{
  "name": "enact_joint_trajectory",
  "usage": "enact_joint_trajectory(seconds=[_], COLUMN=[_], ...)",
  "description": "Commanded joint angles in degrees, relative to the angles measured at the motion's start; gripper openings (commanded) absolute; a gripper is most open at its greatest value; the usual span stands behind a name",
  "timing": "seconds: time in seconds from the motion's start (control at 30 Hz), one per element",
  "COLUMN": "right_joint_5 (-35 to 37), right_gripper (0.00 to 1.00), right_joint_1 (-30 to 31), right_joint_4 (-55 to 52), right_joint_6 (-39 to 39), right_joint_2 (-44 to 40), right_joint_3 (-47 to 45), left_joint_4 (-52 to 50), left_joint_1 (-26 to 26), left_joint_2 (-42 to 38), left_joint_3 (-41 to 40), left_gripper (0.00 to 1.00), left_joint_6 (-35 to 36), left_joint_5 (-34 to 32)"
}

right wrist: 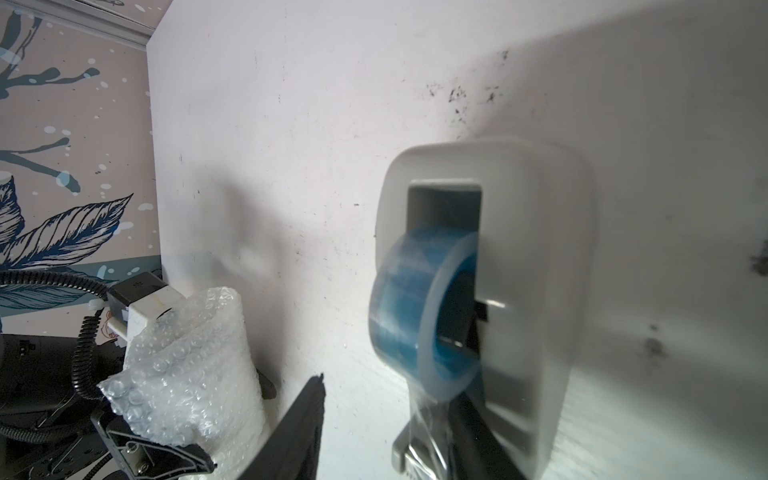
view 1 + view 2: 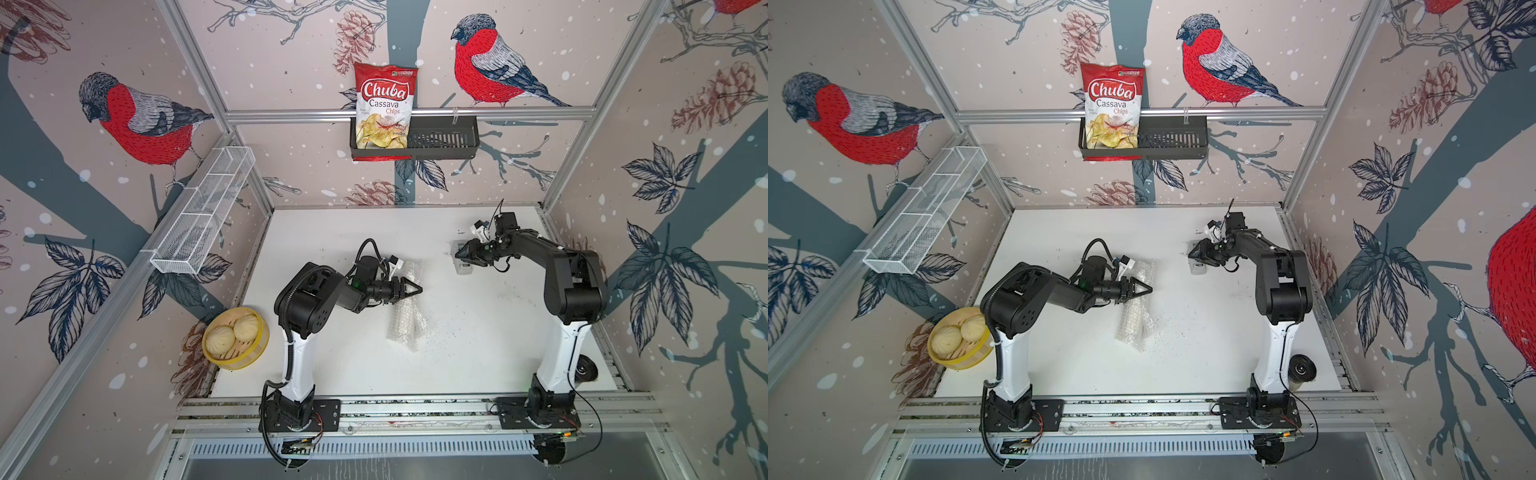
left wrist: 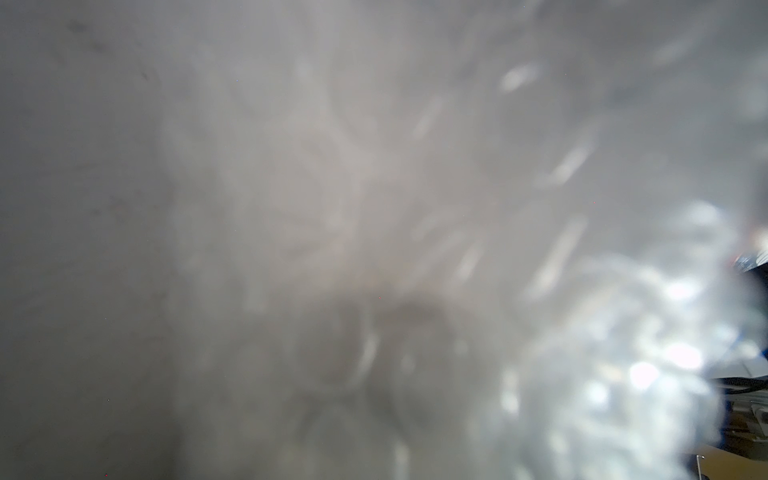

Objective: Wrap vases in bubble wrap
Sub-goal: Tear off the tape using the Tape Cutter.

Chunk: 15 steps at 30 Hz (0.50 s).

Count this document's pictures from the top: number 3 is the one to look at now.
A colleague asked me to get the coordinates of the clear bubble wrap sheet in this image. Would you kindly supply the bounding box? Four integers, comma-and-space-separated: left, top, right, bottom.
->
157, 1, 767, 479

